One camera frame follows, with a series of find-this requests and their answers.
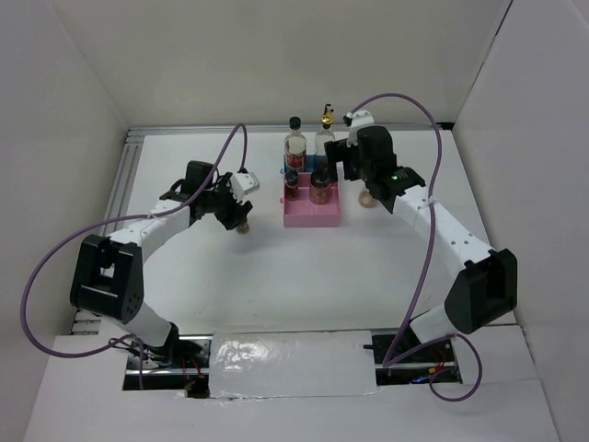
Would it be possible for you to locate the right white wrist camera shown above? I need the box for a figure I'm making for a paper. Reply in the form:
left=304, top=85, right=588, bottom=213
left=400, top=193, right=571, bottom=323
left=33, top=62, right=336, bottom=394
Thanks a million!
left=343, top=110, right=375, bottom=147

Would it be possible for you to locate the pink cap seasoning jar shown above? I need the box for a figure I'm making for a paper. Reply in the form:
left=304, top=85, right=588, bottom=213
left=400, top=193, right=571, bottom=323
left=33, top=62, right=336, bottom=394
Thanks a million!
left=358, top=191, right=377, bottom=209

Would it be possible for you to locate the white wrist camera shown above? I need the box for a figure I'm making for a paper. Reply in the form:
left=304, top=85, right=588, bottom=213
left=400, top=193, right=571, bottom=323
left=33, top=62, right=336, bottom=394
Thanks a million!
left=229, top=172, right=260, bottom=202
left=343, top=110, right=375, bottom=147

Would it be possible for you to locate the tall vinegar bottle red label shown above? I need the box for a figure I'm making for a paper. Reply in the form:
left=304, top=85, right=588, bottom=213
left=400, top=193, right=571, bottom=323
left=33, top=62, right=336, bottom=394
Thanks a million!
left=284, top=116, right=307, bottom=172

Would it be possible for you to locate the left aluminium rail frame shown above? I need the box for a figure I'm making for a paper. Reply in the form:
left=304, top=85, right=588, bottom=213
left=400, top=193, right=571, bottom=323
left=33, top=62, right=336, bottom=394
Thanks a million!
left=71, top=129, right=146, bottom=335

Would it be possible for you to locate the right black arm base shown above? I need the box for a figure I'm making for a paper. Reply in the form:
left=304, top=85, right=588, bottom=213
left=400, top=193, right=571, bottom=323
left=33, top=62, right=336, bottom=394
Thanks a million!
left=363, top=331, right=461, bottom=386

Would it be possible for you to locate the blue plastic tray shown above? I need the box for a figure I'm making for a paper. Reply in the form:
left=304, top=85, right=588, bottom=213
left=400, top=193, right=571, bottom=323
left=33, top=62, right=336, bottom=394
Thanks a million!
left=303, top=155, right=328, bottom=173

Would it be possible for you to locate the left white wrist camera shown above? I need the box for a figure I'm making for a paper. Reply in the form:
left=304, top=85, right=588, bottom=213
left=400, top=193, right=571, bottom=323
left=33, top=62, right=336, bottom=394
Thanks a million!
left=229, top=172, right=260, bottom=202

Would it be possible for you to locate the small spice jar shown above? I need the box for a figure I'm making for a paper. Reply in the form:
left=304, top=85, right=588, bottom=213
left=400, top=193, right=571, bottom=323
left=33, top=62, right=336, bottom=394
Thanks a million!
left=284, top=169, right=299, bottom=201
left=236, top=222, right=249, bottom=235

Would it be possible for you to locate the purple cable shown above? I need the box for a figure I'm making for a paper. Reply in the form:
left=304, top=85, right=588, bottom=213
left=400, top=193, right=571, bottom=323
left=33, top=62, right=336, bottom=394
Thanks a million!
left=352, top=93, right=481, bottom=403
left=19, top=122, right=252, bottom=390

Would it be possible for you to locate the gold spout oil bottle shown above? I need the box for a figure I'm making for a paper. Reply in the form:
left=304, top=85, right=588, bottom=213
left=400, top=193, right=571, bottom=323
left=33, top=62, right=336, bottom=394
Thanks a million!
left=315, top=103, right=335, bottom=157

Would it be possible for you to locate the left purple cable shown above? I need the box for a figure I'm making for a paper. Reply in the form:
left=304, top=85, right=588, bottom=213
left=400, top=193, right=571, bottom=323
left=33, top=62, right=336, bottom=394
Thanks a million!
left=19, top=122, right=252, bottom=390

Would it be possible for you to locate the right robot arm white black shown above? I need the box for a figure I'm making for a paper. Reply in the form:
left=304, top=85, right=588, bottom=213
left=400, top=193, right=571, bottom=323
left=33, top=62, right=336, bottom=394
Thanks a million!
left=326, top=125, right=518, bottom=367

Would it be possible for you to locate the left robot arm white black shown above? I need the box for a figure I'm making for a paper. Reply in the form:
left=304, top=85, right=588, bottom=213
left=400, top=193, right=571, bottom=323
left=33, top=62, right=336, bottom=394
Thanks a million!
left=70, top=161, right=260, bottom=367

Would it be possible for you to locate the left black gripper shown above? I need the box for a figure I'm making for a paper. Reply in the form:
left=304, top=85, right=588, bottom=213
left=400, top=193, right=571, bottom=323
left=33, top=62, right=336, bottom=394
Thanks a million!
left=202, top=172, right=252, bottom=230

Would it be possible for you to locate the pink plastic tray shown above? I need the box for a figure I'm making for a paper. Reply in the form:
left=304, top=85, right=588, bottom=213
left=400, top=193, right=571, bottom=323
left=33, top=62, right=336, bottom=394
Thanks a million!
left=280, top=172, right=341, bottom=228

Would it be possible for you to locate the round black cap spice jar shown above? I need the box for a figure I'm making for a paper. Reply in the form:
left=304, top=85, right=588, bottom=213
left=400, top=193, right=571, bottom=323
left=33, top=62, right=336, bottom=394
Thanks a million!
left=309, top=163, right=330, bottom=205

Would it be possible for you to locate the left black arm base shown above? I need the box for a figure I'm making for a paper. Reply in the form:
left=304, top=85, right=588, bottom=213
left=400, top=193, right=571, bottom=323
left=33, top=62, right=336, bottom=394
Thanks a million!
left=122, top=335, right=213, bottom=399

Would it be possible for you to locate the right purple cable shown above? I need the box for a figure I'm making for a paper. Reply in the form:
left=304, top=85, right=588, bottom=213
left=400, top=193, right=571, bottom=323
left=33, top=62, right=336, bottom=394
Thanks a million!
left=352, top=93, right=481, bottom=403

